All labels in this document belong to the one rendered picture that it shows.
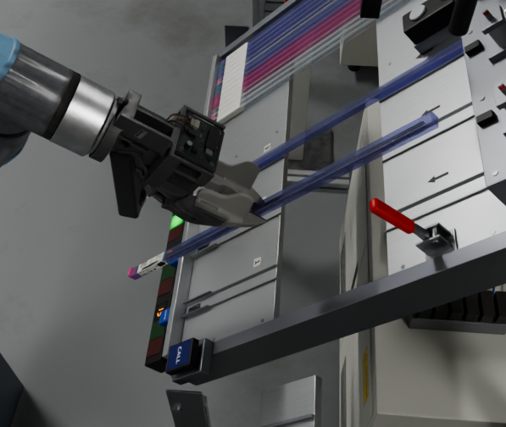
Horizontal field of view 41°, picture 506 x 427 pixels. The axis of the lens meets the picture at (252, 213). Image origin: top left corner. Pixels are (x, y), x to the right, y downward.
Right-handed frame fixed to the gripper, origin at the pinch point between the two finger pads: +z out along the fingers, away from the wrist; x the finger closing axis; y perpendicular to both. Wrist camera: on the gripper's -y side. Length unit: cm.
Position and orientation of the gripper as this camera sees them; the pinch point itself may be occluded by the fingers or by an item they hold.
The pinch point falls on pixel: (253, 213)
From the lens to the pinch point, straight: 79.3
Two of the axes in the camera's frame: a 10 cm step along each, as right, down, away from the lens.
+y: 5.3, -4.3, -7.3
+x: 1.5, -8.1, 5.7
